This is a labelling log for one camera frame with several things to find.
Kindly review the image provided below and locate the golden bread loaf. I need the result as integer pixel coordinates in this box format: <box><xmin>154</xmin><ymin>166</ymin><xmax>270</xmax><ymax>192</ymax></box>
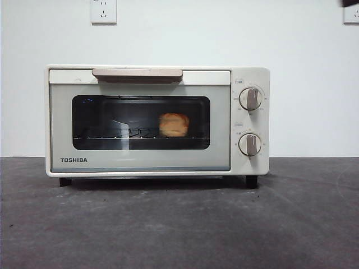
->
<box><xmin>159</xmin><ymin>112</ymin><xmax>190</xmax><ymax>138</ymax></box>

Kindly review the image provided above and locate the glass oven door with handle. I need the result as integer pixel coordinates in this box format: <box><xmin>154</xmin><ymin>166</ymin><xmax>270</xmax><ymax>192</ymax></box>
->
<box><xmin>49</xmin><ymin>68</ymin><xmax>232</xmax><ymax>172</ymax></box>

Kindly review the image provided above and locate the white beige oven knob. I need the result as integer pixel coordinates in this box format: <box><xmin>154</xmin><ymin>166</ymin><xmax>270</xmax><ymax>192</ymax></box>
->
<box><xmin>238</xmin><ymin>133</ymin><xmax>263</xmax><ymax>157</ymax></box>
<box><xmin>240</xmin><ymin>87</ymin><xmax>264</xmax><ymax>111</ymax></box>

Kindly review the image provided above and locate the white Toshiba toaster oven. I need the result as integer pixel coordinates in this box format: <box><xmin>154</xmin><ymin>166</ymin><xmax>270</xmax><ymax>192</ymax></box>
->
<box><xmin>44</xmin><ymin>66</ymin><xmax>270</xmax><ymax>178</ymax></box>

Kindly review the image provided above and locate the white wall socket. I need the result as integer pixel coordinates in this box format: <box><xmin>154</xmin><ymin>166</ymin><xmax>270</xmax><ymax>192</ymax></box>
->
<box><xmin>343</xmin><ymin>7</ymin><xmax>359</xmax><ymax>25</ymax></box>
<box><xmin>90</xmin><ymin>0</ymin><xmax>117</xmax><ymax>25</ymax></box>

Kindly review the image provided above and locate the metal wire oven rack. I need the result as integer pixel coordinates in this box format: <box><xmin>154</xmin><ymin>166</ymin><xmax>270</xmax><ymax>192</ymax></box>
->
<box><xmin>73</xmin><ymin>136</ymin><xmax>210</xmax><ymax>141</ymax></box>

